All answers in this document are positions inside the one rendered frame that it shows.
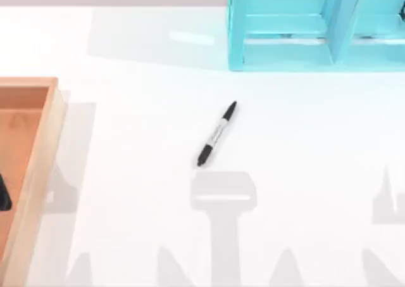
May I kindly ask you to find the light blue rack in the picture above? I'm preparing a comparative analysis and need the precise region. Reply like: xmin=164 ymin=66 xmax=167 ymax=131
xmin=226 ymin=0 xmax=405 ymax=73

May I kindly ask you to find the shallow salmon-coloured box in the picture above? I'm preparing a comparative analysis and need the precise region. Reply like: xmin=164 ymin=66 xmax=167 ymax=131
xmin=0 ymin=77 xmax=68 ymax=287

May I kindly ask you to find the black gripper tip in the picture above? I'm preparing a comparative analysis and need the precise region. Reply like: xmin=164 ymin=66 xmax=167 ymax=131
xmin=0 ymin=174 xmax=13 ymax=212

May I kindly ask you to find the black and white marker pen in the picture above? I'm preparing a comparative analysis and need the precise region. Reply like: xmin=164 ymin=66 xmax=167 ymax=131
xmin=196 ymin=100 xmax=238 ymax=168

